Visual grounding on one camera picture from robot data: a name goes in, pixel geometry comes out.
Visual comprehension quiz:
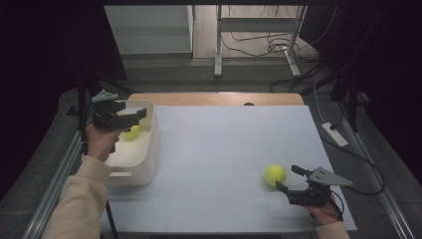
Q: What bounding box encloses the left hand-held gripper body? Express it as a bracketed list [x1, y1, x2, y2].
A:
[91, 90, 135, 131]

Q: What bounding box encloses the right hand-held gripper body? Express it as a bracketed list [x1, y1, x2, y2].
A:
[286, 166, 354, 208]

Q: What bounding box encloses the yellow tennis ball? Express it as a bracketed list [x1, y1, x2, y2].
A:
[264, 163, 287, 187]
[121, 124, 141, 139]

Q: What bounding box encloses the white plastic bin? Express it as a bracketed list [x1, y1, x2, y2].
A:
[81, 99, 161, 186]

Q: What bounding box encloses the person's right hand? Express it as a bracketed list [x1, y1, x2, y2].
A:
[303, 195, 342, 227]

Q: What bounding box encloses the person's left hand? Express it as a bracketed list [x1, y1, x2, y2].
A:
[84, 123, 121, 163]

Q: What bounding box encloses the black stand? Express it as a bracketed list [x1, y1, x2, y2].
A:
[329, 66, 369, 133]
[66, 66, 133, 130]

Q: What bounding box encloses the white power strip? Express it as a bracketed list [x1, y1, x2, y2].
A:
[320, 121, 349, 148]

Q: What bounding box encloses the white table mat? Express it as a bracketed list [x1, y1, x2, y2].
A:
[99, 105, 358, 234]

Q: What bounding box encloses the wooden table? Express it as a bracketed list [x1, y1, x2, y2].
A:
[127, 93, 306, 107]

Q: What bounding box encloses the white cabinet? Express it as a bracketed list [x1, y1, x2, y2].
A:
[104, 4, 197, 61]

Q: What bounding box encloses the dark curtain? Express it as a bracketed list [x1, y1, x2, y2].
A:
[0, 0, 128, 200]
[298, 0, 422, 187]

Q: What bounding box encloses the short black cable loop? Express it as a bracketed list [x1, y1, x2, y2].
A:
[329, 190, 345, 222]

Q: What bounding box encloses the long black gripper cable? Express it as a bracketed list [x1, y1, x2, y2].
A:
[319, 132, 386, 196]

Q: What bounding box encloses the white cable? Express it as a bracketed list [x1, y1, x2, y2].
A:
[313, 81, 327, 124]

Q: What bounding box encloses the metal floor rail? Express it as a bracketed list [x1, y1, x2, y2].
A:
[332, 101, 414, 239]
[21, 108, 101, 239]

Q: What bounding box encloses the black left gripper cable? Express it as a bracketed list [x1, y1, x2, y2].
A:
[79, 99, 119, 239]

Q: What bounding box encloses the white metal desk frame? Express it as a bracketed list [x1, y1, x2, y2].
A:
[213, 4, 308, 79]

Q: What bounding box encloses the tangle of black floor cables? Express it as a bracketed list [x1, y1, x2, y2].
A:
[220, 4, 339, 94]

